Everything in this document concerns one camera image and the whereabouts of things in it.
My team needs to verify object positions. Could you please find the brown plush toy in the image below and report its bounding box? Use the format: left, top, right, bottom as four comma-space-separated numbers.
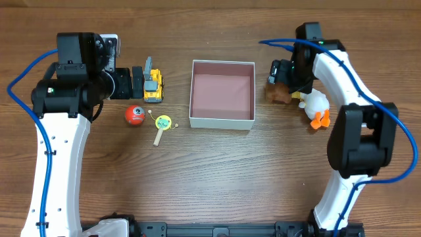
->
265, 82, 292, 103

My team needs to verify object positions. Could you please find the yellow toy crane truck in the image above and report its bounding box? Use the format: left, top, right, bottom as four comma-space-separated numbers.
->
143, 57, 164, 103

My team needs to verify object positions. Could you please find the white plush duck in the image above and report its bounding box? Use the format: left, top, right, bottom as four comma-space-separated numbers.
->
291, 89, 331, 130

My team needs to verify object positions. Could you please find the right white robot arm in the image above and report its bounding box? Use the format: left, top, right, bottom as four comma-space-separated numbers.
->
267, 38, 398, 236

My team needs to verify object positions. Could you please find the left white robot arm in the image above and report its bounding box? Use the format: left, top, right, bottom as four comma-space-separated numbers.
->
21, 32, 142, 236

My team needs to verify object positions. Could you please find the red ball toy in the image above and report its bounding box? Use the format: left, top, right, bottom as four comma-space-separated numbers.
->
124, 105, 145, 126

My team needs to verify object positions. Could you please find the yellow cat rattle drum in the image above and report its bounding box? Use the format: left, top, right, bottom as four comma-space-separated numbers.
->
147, 110, 179, 147

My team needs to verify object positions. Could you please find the white box pink interior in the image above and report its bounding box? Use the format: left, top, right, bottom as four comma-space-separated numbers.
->
189, 60, 256, 130

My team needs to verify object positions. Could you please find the left blue cable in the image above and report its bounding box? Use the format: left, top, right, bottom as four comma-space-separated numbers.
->
7, 48, 59, 237

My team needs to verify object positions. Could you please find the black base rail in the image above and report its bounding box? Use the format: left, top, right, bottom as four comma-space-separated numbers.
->
80, 213, 366, 237

